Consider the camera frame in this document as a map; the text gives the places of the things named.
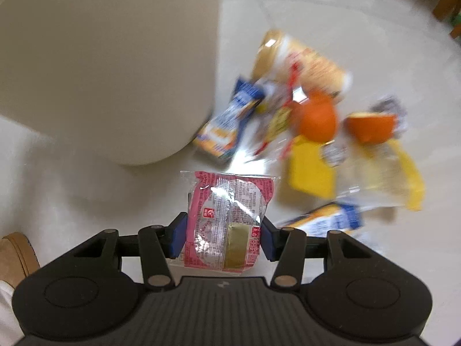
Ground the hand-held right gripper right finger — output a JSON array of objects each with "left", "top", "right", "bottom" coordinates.
[{"left": 260, "top": 219, "right": 382, "bottom": 289}]

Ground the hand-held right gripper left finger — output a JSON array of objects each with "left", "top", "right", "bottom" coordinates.
[{"left": 72, "top": 212, "right": 188, "bottom": 291}]

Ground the pink snack packet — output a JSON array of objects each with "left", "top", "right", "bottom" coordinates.
[{"left": 169, "top": 170, "right": 281, "bottom": 277}]

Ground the yellow clear plastic bag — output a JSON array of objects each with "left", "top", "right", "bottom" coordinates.
[{"left": 286, "top": 139, "right": 426, "bottom": 212}]

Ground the large orange snack bag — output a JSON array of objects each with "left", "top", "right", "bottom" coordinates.
[{"left": 252, "top": 29, "right": 354, "bottom": 99}]

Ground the beige plastic bin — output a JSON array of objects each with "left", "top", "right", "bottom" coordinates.
[{"left": 0, "top": 0, "right": 222, "bottom": 167}]

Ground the blue orange snack wrapper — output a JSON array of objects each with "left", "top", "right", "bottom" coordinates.
[
  {"left": 280, "top": 202, "right": 363, "bottom": 239},
  {"left": 192, "top": 76, "right": 267, "bottom": 163}
]

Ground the clear red yellow wrapper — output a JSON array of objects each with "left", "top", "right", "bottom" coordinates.
[{"left": 252, "top": 61, "right": 311, "bottom": 161}]

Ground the orange peel half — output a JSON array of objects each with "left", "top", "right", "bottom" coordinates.
[
  {"left": 344, "top": 112, "right": 397, "bottom": 145},
  {"left": 290, "top": 90, "right": 339, "bottom": 143}
]

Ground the tan slipper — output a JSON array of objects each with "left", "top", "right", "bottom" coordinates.
[{"left": 0, "top": 232, "right": 41, "bottom": 291}]

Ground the crumpled white printed wrapper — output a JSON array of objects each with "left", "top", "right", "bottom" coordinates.
[{"left": 371, "top": 97, "right": 410, "bottom": 140}]

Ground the white cloth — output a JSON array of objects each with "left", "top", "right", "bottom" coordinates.
[{"left": 0, "top": 280, "right": 24, "bottom": 346}]

